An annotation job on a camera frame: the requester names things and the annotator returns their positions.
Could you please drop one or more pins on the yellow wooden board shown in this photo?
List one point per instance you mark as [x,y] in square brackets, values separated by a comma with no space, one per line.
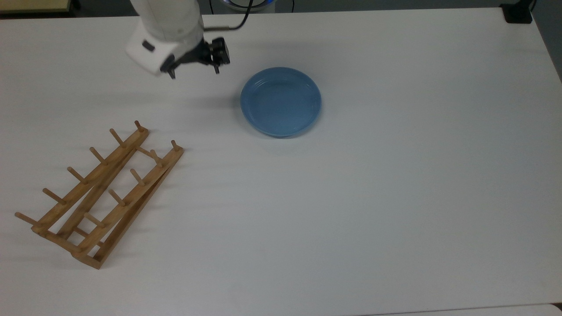
[30,5]

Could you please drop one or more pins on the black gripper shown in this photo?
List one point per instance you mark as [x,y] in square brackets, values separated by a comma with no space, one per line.
[206,50]

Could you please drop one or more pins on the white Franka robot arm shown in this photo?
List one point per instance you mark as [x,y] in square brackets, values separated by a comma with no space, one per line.
[167,17]

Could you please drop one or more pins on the blue lit robot base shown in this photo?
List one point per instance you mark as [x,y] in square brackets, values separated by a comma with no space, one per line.
[263,3]

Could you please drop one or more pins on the blue round plate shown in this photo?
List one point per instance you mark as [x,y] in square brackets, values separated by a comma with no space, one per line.
[281,103]

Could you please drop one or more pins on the wooden peg plate rack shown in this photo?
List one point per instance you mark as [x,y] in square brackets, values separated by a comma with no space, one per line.
[109,162]

